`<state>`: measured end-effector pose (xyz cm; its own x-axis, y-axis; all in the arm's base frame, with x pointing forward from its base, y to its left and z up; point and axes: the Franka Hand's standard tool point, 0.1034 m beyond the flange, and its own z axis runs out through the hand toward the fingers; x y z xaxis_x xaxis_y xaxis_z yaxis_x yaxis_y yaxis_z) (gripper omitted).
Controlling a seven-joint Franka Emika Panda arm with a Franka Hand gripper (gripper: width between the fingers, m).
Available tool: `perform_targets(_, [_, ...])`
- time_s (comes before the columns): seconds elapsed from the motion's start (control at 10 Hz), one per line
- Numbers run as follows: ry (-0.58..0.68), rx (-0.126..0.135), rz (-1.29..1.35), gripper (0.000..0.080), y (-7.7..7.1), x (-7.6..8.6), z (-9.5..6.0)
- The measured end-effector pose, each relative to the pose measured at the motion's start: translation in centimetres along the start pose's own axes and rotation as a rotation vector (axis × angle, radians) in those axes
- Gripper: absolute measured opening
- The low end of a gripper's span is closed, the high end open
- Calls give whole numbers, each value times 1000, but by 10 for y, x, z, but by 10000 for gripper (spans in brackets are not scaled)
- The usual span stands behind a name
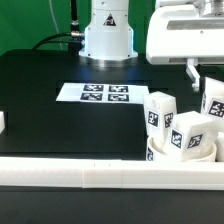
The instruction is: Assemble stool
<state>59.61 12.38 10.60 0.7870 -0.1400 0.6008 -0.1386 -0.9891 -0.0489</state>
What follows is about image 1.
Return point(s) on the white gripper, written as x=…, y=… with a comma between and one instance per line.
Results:
x=179, y=35

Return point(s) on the paper sheet with markers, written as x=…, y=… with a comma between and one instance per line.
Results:
x=102, y=93

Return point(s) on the white barrier rail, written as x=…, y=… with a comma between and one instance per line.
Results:
x=2, y=122
x=78, y=173

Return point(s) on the white left barrier rail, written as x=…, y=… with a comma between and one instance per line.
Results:
x=2, y=122

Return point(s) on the white front barrier rail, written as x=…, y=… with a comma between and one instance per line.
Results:
x=78, y=173

